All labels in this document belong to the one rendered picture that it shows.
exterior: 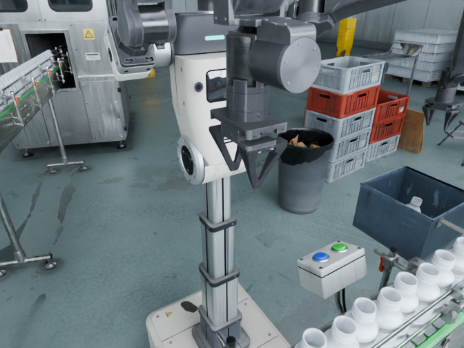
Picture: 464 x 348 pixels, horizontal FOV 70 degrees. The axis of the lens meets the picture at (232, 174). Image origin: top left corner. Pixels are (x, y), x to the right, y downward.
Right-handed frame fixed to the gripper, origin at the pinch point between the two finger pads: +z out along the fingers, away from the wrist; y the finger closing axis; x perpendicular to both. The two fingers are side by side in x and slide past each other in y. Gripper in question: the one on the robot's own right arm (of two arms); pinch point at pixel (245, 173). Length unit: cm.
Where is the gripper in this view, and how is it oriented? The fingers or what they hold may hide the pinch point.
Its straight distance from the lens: 50.2
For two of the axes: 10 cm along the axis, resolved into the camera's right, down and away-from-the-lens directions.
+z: -0.1, 8.8, 4.7
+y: 5.2, 4.0, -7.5
